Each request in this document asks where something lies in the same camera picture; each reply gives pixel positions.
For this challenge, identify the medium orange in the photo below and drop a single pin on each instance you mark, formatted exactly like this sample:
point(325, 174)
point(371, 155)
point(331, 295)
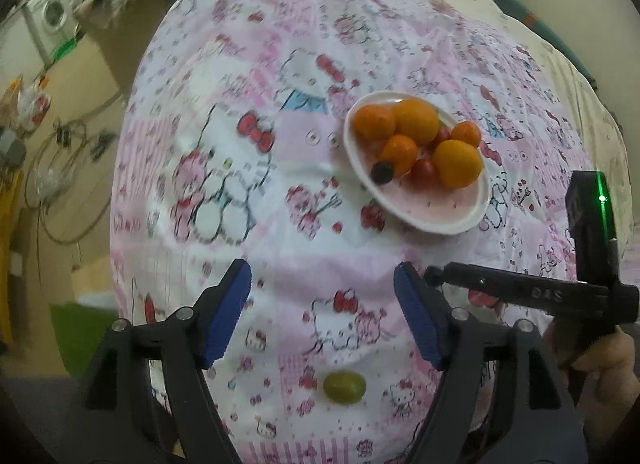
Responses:
point(417, 119)

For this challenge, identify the dark purple grape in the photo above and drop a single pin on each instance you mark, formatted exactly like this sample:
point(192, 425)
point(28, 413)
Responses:
point(382, 172)

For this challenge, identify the small tangerine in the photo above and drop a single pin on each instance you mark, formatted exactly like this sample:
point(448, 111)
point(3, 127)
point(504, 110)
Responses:
point(398, 154)

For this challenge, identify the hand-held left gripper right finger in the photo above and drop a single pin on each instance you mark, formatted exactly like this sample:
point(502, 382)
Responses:
point(420, 316)

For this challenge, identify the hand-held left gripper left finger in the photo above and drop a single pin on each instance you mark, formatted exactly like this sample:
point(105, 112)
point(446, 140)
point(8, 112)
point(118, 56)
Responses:
point(227, 316)

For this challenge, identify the large orange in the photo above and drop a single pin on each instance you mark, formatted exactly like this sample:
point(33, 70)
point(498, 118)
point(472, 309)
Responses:
point(457, 164)

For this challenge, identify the green box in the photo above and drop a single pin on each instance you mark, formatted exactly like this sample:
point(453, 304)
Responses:
point(80, 334)

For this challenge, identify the green grape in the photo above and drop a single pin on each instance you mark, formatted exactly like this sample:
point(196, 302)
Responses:
point(344, 386)

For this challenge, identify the teal mat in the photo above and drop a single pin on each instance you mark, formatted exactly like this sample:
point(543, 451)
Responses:
point(530, 19)

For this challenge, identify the white washing machine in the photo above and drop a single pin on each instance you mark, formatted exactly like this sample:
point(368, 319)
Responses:
point(50, 16)

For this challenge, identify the pink cartoon printed blanket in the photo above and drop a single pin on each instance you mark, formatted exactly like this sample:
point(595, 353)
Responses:
point(310, 224)

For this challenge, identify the person's right hand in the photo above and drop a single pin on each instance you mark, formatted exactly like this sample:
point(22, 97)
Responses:
point(607, 359)

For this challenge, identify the pink speckled plate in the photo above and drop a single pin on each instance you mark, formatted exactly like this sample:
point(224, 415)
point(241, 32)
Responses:
point(435, 209)

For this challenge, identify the red cherry tomato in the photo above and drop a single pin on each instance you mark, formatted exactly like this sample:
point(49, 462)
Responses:
point(425, 172)
point(442, 134)

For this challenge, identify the yellow frame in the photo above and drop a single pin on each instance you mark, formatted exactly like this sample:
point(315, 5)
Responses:
point(10, 244)

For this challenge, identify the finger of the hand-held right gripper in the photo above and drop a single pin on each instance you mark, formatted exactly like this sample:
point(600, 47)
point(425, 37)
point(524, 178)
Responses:
point(475, 281)

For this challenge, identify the white red plastic bag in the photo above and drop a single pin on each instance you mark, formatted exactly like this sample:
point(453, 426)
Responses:
point(32, 104)

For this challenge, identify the green basket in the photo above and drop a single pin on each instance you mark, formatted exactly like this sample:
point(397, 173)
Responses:
point(65, 47)

